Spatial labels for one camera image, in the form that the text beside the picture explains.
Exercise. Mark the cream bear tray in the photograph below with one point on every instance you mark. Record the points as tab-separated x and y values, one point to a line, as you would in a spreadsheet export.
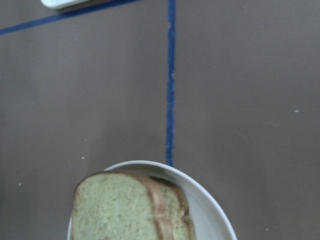
60	4

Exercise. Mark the bread slice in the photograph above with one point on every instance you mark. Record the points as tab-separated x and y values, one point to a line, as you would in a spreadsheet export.
119	205
178	211

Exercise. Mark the white round plate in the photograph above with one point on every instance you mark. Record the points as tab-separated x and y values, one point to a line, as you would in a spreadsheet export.
210	221

